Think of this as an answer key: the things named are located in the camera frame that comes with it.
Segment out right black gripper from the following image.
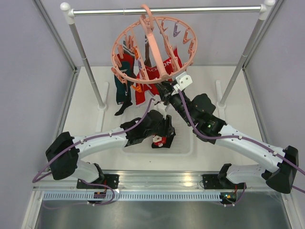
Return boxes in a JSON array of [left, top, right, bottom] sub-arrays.
[[154, 78, 194, 125]]

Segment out red santa sock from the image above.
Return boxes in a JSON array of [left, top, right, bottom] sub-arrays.
[[152, 135, 167, 147]]

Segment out black sock white stripes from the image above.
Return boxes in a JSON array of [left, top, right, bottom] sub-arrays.
[[151, 134, 175, 149]]

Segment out pink round clip hanger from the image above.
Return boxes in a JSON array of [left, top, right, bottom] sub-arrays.
[[111, 4, 197, 85]]

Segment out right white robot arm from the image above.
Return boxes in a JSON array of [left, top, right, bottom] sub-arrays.
[[156, 81, 299, 194]]

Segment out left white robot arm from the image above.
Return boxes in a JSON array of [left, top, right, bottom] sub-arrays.
[[46, 110, 175, 188]]

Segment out red sock white letters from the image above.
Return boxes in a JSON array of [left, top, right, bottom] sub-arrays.
[[116, 47, 184, 105]]

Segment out brown striped sock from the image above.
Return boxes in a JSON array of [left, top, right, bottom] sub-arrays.
[[144, 41, 152, 67]]

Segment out white perforated basket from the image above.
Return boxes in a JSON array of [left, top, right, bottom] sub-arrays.
[[121, 109, 193, 156]]

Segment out black sock orange cuff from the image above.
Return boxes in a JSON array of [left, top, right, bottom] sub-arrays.
[[114, 83, 132, 116]]

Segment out metal drying rack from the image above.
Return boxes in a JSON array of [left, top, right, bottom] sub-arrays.
[[60, 0, 276, 109]]

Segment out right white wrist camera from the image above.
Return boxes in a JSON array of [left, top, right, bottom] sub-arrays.
[[174, 72, 193, 91]]

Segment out metal base rail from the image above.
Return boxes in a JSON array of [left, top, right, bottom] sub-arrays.
[[103, 170, 219, 192]]

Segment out white slotted cable duct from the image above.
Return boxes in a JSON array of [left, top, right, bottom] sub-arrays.
[[43, 191, 222, 202]]

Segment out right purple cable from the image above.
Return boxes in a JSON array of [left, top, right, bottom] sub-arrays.
[[177, 89, 305, 194]]

